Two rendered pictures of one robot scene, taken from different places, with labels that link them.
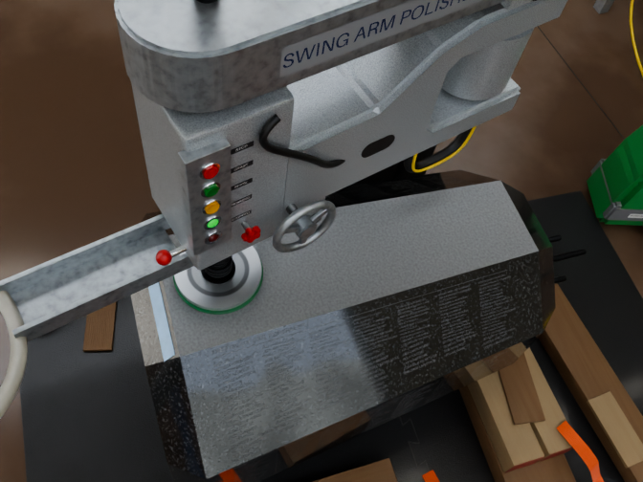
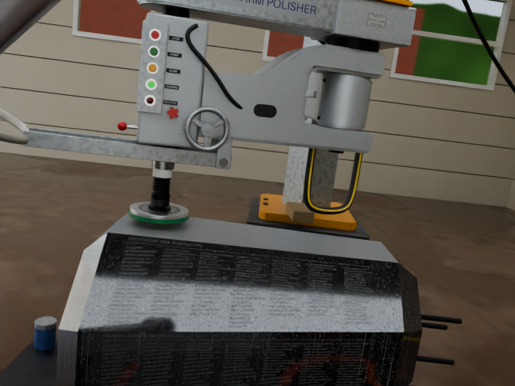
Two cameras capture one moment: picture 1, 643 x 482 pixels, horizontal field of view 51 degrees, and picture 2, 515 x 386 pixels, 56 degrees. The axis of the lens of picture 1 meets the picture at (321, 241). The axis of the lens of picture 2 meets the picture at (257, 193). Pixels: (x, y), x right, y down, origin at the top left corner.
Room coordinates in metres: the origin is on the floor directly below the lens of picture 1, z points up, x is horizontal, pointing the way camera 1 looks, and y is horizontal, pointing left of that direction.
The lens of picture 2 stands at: (-0.62, -0.86, 1.33)
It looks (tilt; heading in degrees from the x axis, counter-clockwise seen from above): 11 degrees down; 27
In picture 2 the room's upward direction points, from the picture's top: 7 degrees clockwise
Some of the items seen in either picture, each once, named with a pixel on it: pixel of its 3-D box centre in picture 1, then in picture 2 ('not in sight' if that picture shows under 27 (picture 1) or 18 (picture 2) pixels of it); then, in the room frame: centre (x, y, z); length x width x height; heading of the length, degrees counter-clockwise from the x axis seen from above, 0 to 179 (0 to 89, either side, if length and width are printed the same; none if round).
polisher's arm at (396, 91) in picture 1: (383, 98); (277, 104); (1.03, -0.06, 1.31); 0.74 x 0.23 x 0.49; 133
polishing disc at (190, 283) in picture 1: (218, 270); (159, 210); (0.77, 0.23, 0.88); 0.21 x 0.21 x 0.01
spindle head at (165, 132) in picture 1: (250, 142); (192, 89); (0.83, 0.17, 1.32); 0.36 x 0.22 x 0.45; 133
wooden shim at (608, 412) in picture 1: (617, 428); not in sight; (0.89, -1.16, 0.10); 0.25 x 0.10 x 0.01; 32
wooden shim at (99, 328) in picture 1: (100, 317); not in sight; (0.93, 0.73, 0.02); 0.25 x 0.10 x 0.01; 14
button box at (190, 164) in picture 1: (207, 200); (152, 68); (0.64, 0.21, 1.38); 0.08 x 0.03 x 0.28; 133
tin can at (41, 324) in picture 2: not in sight; (45, 333); (0.90, 0.96, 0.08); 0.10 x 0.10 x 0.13
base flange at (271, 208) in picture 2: not in sight; (304, 210); (1.79, 0.06, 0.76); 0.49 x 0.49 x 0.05; 27
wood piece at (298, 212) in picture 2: not in sight; (299, 211); (1.54, -0.01, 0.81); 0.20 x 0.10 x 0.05; 34
